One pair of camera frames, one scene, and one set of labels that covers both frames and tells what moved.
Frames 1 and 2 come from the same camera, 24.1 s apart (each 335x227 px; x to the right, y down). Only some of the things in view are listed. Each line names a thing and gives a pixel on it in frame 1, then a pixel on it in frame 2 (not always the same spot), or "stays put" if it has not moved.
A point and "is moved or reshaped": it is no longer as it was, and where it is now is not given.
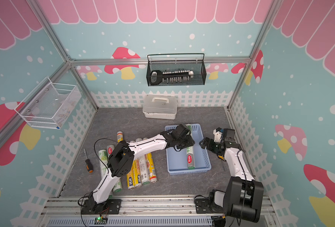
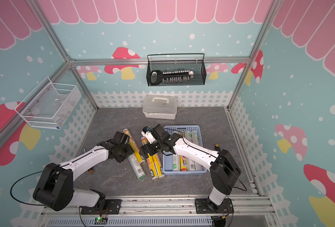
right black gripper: [210, 146] to [150, 151]
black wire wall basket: [168, 73] stays put
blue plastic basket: [177, 160] stays put
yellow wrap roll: [131, 177] to [150, 161]
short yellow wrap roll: [119, 136] is moved or reshaped
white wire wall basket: [48, 105] stays put
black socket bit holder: [157, 76] stays put
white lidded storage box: [160, 107] stays put
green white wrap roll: [190, 152] to [195, 139]
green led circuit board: [100, 221] stays put
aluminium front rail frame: [147, 211] stays put
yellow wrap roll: [136, 173] to [158, 165]
